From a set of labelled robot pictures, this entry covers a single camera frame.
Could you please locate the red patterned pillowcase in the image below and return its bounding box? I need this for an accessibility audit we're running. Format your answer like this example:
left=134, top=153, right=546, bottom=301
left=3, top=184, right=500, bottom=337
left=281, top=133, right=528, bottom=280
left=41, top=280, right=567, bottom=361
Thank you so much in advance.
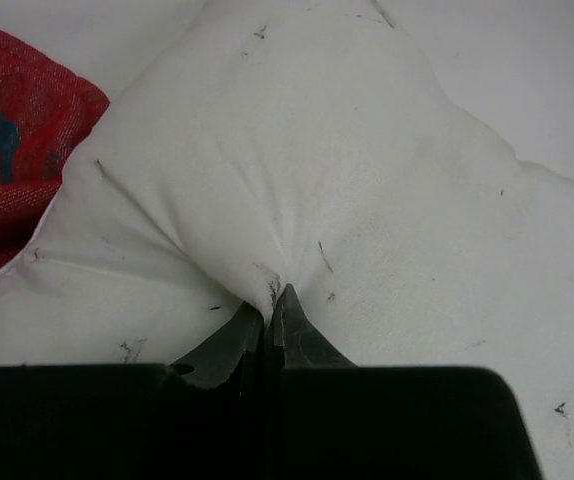
left=0, top=30, right=109, bottom=268

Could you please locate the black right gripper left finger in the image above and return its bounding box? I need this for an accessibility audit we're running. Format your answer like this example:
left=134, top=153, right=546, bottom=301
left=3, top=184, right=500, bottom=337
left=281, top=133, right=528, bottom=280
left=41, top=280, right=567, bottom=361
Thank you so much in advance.
left=168, top=302, right=268, bottom=401

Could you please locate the white pillow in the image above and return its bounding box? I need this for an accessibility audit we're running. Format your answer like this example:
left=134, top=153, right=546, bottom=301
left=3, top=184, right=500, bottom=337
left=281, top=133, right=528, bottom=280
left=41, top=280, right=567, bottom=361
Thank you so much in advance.
left=0, top=1, right=574, bottom=479

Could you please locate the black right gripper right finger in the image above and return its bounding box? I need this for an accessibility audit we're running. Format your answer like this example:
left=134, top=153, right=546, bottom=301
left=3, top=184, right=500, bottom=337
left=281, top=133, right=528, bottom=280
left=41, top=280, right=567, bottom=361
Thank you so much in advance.
left=269, top=284, right=358, bottom=400

